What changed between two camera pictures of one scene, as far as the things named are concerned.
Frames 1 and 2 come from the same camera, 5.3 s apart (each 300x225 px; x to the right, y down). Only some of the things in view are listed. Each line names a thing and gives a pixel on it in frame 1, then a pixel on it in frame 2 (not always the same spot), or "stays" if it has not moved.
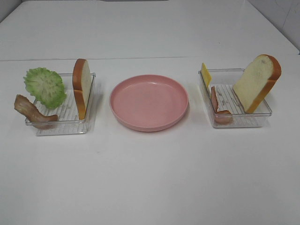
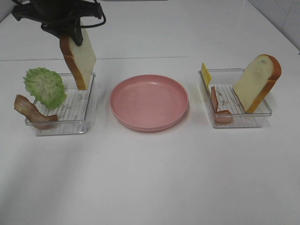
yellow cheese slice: [206, 75] stays
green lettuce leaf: [46, 86] stays
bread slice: [81, 80] → [80, 60]
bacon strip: [222, 116] stays
